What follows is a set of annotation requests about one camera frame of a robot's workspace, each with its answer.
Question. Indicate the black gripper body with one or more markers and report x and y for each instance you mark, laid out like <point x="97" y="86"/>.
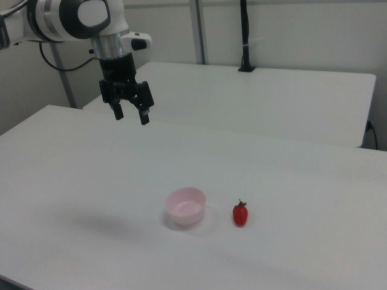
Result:
<point x="116" y="68"/>

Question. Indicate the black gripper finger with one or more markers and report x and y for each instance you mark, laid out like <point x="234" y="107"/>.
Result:
<point x="118" y="111"/>
<point x="145" y="99"/>

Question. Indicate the red strawberry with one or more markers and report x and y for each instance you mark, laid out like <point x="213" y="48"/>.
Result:
<point x="240" y="215"/>

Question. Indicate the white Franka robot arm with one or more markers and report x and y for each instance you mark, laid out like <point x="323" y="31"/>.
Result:
<point x="48" y="18"/>

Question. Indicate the pink plastic bowl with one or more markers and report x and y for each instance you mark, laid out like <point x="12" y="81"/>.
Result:
<point x="186" y="208"/>

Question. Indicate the white side table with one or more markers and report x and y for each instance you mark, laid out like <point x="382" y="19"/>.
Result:
<point x="257" y="99"/>

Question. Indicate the grey metal frame post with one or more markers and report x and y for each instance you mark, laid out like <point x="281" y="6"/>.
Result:
<point x="199" y="33"/>
<point x="67" y="87"/>

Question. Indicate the black camera pole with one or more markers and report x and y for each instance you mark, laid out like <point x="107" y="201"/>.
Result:
<point x="245" y="36"/>

